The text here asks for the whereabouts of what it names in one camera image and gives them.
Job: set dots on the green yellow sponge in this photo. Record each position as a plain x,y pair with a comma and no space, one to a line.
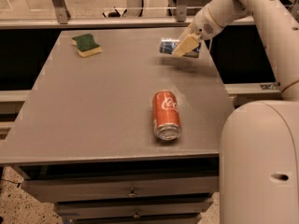
86,45

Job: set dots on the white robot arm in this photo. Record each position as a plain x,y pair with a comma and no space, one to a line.
259,153

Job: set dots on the top grey drawer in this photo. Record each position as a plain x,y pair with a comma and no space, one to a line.
67,190

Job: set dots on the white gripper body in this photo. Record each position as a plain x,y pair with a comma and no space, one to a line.
203,25

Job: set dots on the blue silver redbull can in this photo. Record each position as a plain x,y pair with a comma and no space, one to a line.
167,46

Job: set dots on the red coca-cola can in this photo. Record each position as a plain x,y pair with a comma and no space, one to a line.
166,120

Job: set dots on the grey drawer cabinet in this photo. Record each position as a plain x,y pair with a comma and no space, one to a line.
92,118

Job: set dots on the grey drawer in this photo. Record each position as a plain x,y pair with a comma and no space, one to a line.
129,208
67,190

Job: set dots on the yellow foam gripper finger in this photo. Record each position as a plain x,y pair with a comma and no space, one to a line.
186,44
185,33

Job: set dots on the grey metal railing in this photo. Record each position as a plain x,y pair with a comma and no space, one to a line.
28,14

